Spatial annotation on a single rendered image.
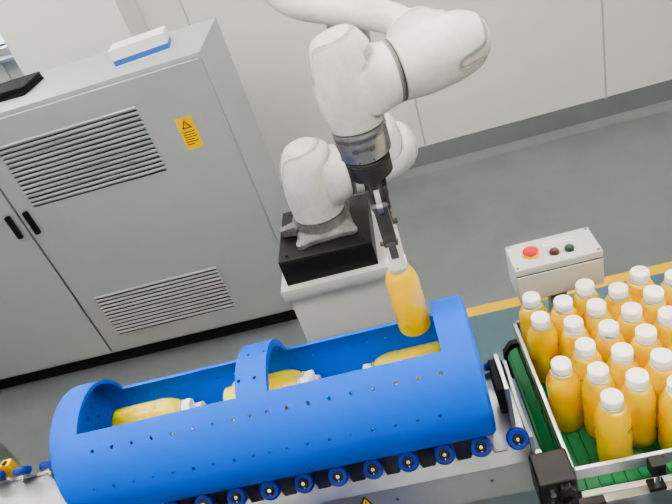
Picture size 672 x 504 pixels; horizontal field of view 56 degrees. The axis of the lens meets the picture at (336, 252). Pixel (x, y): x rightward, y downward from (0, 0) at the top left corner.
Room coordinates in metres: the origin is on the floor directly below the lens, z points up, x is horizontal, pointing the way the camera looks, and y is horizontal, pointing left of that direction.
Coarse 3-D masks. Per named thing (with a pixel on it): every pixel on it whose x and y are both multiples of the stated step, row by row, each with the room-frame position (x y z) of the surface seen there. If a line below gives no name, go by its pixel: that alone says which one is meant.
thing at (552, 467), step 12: (528, 456) 0.71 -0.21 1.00; (540, 456) 0.70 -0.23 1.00; (552, 456) 0.69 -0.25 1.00; (564, 456) 0.69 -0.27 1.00; (540, 468) 0.68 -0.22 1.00; (552, 468) 0.67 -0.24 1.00; (564, 468) 0.66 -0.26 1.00; (540, 480) 0.66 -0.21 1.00; (552, 480) 0.65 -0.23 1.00; (564, 480) 0.64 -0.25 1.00; (576, 480) 0.64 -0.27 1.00; (540, 492) 0.65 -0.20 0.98; (552, 492) 0.64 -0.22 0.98; (564, 492) 0.63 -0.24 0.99; (576, 492) 0.64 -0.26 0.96
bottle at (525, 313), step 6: (522, 306) 1.04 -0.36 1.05; (540, 306) 1.01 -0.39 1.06; (522, 312) 1.03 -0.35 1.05; (528, 312) 1.01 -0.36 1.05; (522, 318) 1.02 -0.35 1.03; (528, 318) 1.01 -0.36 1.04; (522, 324) 1.02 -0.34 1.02; (528, 324) 1.01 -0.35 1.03; (522, 330) 1.02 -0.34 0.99; (522, 336) 1.03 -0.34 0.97; (528, 348) 1.01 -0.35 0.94
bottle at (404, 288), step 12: (408, 264) 0.95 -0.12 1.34; (396, 276) 0.94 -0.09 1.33; (408, 276) 0.93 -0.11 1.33; (396, 288) 0.93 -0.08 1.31; (408, 288) 0.92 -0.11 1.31; (420, 288) 0.94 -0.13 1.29; (396, 300) 0.93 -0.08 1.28; (408, 300) 0.92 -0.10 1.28; (420, 300) 0.93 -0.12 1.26; (396, 312) 0.94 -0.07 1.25; (408, 312) 0.92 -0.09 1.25; (420, 312) 0.93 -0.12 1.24; (408, 324) 0.93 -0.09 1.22; (420, 324) 0.92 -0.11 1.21
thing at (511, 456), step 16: (512, 448) 0.78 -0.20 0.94; (528, 448) 0.77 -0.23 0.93; (448, 464) 0.80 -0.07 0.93; (464, 464) 0.79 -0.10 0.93; (480, 464) 0.78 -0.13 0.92; (496, 464) 0.77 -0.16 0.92; (352, 480) 0.84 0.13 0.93; (368, 480) 0.83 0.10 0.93; (384, 480) 0.82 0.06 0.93; (400, 480) 0.81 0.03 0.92; (416, 480) 0.80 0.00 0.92; (288, 496) 0.86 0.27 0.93; (304, 496) 0.85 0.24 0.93; (320, 496) 0.84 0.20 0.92; (336, 496) 0.83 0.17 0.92
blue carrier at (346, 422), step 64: (448, 320) 0.88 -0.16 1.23; (192, 384) 1.13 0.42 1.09; (256, 384) 0.91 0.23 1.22; (320, 384) 0.86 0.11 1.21; (384, 384) 0.82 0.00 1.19; (448, 384) 0.79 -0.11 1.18; (64, 448) 0.94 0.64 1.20; (128, 448) 0.90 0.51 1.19; (192, 448) 0.86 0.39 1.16; (256, 448) 0.83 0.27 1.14; (320, 448) 0.80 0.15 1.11; (384, 448) 0.79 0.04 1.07
